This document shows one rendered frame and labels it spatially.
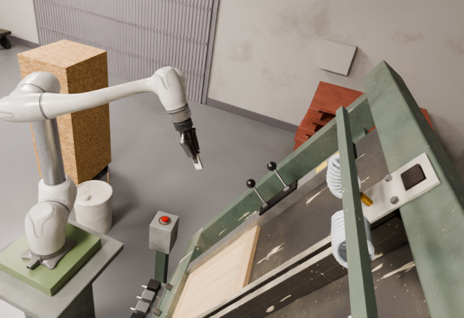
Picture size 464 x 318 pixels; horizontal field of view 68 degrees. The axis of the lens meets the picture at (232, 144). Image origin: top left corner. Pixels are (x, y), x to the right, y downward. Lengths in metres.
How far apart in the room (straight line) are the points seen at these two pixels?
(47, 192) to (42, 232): 0.20
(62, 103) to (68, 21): 4.82
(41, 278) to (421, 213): 1.62
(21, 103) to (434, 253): 1.34
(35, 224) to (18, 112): 0.54
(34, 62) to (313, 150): 2.21
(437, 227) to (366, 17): 3.84
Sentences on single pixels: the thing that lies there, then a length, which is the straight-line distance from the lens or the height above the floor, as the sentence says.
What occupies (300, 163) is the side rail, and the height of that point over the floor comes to 1.49.
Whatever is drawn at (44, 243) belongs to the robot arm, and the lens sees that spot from 1.83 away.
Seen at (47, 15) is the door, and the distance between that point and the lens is 6.50.
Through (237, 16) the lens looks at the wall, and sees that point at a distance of 4.68.
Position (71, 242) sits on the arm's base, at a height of 0.83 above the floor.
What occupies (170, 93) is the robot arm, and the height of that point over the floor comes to 1.73.
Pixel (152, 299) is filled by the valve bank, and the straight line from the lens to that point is 1.81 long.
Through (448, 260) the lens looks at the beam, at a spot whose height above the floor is 1.93.
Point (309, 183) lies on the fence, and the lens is 1.25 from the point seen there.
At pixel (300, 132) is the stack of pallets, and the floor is 0.58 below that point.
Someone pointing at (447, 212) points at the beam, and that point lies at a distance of 0.66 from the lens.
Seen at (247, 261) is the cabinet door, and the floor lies 1.30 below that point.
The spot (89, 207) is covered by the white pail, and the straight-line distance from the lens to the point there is 2.86.
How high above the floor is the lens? 2.28
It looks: 32 degrees down
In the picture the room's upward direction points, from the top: 10 degrees clockwise
